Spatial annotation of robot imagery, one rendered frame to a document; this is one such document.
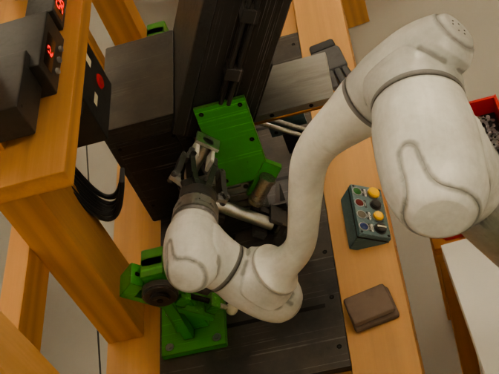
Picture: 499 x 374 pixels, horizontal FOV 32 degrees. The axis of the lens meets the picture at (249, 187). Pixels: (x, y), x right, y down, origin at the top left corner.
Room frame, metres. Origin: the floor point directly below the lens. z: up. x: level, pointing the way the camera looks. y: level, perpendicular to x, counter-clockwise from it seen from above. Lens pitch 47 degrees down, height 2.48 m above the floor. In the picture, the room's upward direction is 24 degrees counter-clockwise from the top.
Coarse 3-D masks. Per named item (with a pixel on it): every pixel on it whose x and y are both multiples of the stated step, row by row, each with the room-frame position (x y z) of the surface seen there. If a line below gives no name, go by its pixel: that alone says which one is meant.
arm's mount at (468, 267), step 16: (464, 240) 1.07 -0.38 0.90; (448, 256) 1.05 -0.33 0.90; (464, 256) 1.03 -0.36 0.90; (480, 256) 1.02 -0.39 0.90; (464, 272) 1.00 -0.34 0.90; (480, 272) 0.98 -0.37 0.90; (496, 272) 0.97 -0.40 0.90; (464, 288) 0.96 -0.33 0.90; (480, 288) 0.95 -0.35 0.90; (496, 288) 0.93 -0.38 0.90; (464, 304) 0.93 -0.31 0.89; (480, 304) 0.91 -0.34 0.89; (496, 304) 0.90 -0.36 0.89; (480, 320) 0.88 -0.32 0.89; (496, 320) 0.87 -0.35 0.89; (480, 336) 0.85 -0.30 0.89; (496, 336) 0.84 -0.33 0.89; (480, 352) 0.82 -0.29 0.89; (496, 352) 0.80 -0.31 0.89; (496, 368) 0.77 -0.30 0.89
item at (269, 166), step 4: (268, 160) 1.34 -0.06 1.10; (272, 160) 1.34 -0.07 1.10; (264, 164) 1.33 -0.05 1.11; (268, 164) 1.33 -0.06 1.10; (272, 164) 1.33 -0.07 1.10; (276, 164) 1.33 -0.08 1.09; (280, 164) 1.33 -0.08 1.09; (260, 168) 1.33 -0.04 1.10; (264, 168) 1.33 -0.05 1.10; (268, 168) 1.33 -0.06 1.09; (272, 168) 1.33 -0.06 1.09; (276, 168) 1.32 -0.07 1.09; (280, 168) 1.32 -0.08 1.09; (260, 172) 1.33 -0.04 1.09; (268, 172) 1.33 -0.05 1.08; (272, 172) 1.32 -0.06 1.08; (276, 172) 1.32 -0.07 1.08; (256, 176) 1.33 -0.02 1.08; (276, 176) 1.32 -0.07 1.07; (252, 180) 1.34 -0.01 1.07; (256, 180) 1.33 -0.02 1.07; (252, 184) 1.33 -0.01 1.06; (256, 184) 1.33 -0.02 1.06; (248, 188) 1.34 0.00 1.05; (252, 188) 1.33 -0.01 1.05; (248, 192) 1.33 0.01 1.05; (268, 192) 1.32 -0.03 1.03
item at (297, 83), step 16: (288, 64) 1.58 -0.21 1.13; (304, 64) 1.56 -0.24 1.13; (320, 64) 1.54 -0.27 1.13; (272, 80) 1.55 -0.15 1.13; (288, 80) 1.53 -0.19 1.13; (304, 80) 1.51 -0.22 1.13; (320, 80) 1.48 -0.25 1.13; (272, 96) 1.50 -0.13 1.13; (288, 96) 1.48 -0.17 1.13; (304, 96) 1.45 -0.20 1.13; (320, 96) 1.43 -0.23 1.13; (272, 112) 1.45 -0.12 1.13; (288, 112) 1.44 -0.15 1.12; (304, 112) 1.43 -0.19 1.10
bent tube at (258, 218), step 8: (200, 136) 1.38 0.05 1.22; (208, 136) 1.38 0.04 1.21; (200, 144) 1.35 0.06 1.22; (208, 144) 1.35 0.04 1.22; (216, 144) 1.36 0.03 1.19; (200, 152) 1.35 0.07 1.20; (208, 152) 1.35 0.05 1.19; (200, 160) 1.35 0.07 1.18; (184, 176) 1.36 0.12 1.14; (224, 208) 1.32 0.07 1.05; (232, 208) 1.31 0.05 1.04; (240, 208) 1.31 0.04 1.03; (232, 216) 1.31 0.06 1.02; (240, 216) 1.30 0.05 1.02; (248, 216) 1.29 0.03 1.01; (256, 216) 1.29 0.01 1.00; (264, 216) 1.29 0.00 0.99; (256, 224) 1.28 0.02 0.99; (264, 224) 1.28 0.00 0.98; (272, 224) 1.27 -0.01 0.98
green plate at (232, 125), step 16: (240, 96) 1.38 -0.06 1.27; (208, 112) 1.39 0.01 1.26; (224, 112) 1.38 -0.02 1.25; (240, 112) 1.37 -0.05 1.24; (208, 128) 1.39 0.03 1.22; (224, 128) 1.38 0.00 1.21; (240, 128) 1.37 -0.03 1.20; (224, 144) 1.37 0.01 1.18; (240, 144) 1.36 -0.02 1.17; (256, 144) 1.35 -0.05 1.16; (224, 160) 1.36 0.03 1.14; (240, 160) 1.35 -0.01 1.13; (256, 160) 1.34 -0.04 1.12; (240, 176) 1.35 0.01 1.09
